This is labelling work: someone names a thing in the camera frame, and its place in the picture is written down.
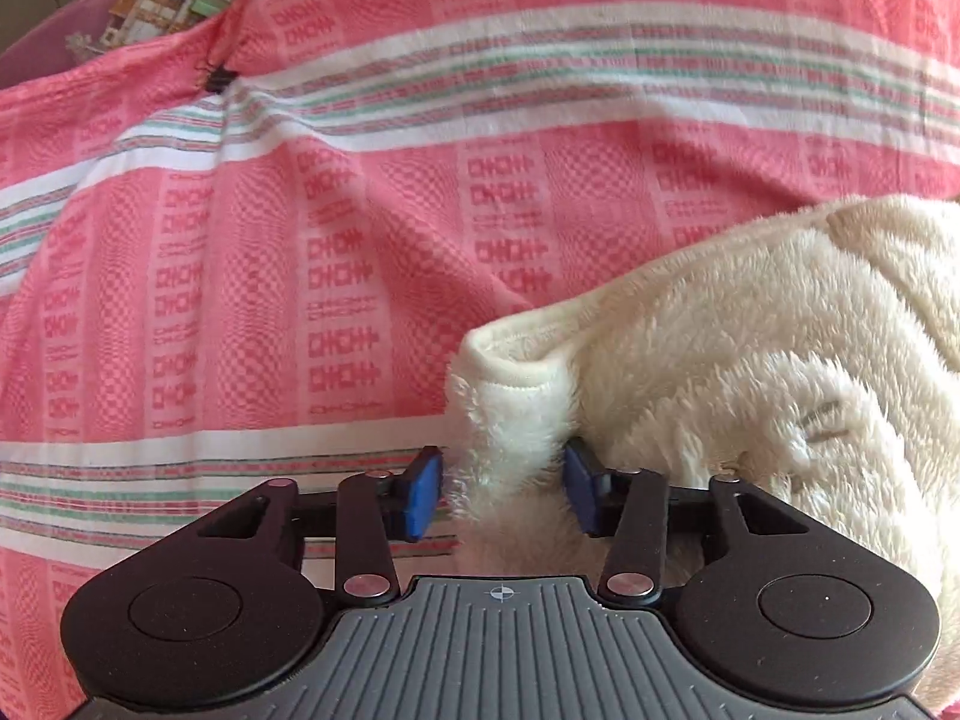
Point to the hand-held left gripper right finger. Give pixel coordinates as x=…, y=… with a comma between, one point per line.
x=583, y=487

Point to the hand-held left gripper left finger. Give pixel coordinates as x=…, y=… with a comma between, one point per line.
x=424, y=495

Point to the cream fleece garment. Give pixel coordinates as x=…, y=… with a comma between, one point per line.
x=735, y=360

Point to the pink striped bed sheet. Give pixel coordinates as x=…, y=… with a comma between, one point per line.
x=375, y=165

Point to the black binder clip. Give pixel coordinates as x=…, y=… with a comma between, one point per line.
x=217, y=79

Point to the magenta bed sheet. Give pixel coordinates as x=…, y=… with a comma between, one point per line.
x=45, y=41

